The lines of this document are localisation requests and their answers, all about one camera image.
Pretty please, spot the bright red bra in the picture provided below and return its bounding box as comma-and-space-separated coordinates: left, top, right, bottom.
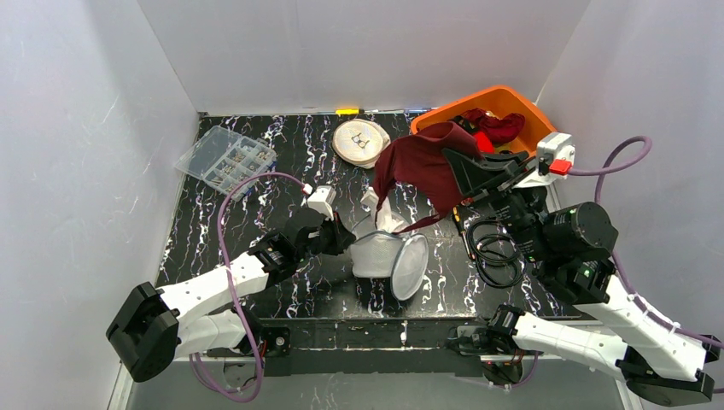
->
473, 131, 495, 154

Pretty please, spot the maroon bra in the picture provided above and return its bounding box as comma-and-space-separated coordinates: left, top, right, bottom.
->
371, 121, 482, 234

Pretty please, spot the dark red bra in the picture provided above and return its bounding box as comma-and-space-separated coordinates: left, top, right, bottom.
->
462, 108, 526, 144

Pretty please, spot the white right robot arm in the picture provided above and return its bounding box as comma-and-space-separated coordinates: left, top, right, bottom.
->
443, 149, 721, 407

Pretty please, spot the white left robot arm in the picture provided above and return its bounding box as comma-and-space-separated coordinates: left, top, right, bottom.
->
106, 208, 356, 383

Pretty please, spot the orange plastic bin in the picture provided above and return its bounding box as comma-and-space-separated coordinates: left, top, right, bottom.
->
410, 85, 556, 155

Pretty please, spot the clear plastic screw box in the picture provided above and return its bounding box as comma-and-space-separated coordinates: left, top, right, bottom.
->
175, 126, 277, 201

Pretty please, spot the yellow tape piece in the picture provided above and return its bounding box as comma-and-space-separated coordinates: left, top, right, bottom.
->
335, 108, 364, 115

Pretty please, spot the black coiled cable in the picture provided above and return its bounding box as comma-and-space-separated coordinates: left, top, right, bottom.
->
464, 217, 527, 290

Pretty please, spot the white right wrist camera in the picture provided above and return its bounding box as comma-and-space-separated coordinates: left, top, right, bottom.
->
513, 132, 576, 189

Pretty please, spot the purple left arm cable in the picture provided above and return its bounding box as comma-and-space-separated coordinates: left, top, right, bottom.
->
189, 172, 309, 404

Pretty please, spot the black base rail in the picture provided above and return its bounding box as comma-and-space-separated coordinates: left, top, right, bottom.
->
206, 316, 544, 378

